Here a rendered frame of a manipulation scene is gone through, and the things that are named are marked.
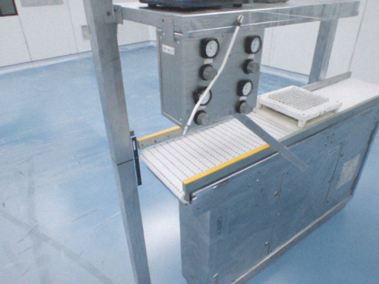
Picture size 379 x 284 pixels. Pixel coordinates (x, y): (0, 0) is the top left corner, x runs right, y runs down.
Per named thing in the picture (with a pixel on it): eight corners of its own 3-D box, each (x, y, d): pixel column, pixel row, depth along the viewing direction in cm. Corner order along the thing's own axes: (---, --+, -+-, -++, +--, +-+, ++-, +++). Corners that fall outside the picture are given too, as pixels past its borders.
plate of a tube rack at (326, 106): (303, 122, 98) (304, 116, 97) (254, 101, 116) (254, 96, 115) (342, 106, 110) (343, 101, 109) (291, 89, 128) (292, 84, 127)
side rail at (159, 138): (139, 149, 93) (138, 141, 91) (137, 147, 94) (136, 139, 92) (350, 77, 158) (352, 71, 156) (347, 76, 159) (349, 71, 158)
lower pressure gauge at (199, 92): (198, 107, 58) (198, 91, 56) (194, 105, 58) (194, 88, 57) (212, 103, 59) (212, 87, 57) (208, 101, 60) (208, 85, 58)
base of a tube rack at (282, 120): (300, 134, 101) (302, 128, 100) (252, 111, 119) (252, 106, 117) (338, 118, 113) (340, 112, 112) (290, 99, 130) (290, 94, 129)
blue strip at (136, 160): (138, 186, 100) (131, 138, 90) (137, 185, 101) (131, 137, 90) (142, 185, 101) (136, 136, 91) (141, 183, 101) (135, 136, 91)
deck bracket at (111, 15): (111, 25, 68) (109, 5, 66) (104, 23, 71) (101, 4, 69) (123, 24, 69) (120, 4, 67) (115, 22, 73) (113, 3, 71)
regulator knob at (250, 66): (250, 77, 61) (252, 57, 59) (242, 74, 63) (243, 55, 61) (260, 74, 63) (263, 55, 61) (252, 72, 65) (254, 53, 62)
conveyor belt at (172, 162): (181, 205, 77) (181, 192, 75) (140, 163, 95) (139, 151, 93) (397, 98, 144) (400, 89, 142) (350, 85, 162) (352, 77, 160)
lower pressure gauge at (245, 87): (241, 98, 64) (242, 82, 62) (237, 96, 65) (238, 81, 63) (252, 94, 66) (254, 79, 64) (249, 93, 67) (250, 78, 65)
